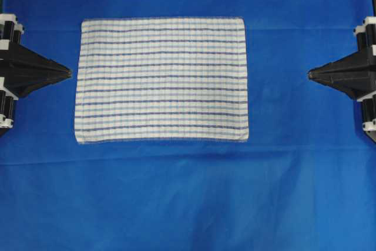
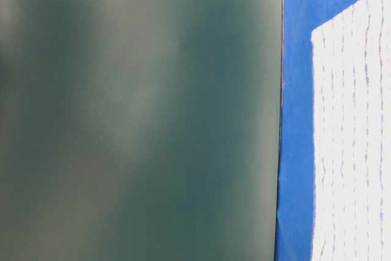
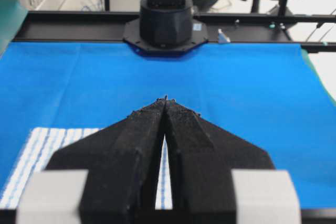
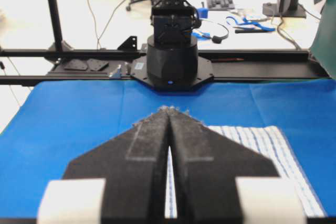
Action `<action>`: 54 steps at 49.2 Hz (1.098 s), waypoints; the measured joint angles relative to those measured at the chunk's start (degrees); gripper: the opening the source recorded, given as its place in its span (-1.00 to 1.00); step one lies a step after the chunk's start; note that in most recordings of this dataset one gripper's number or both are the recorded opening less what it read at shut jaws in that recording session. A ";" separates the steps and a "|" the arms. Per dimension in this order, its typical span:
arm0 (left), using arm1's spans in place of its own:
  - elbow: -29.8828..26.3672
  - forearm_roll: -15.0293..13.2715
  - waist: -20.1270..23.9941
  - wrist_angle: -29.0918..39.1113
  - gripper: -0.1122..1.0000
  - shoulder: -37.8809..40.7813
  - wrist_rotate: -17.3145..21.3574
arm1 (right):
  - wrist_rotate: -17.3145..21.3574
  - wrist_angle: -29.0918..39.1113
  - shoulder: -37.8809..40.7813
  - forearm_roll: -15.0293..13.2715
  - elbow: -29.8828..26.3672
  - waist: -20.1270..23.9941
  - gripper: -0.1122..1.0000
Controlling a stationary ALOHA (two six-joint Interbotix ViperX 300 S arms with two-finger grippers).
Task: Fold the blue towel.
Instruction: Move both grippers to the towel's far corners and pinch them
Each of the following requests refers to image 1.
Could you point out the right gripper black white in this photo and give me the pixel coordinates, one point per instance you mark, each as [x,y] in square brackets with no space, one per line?
[358,61]

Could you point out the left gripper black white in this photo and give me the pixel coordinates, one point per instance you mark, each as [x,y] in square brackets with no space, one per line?
[15,85]

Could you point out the blue table cloth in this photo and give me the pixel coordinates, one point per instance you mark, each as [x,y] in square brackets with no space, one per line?
[304,180]

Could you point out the blue white striped towel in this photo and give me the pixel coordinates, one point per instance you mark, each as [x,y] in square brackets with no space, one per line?
[162,78]

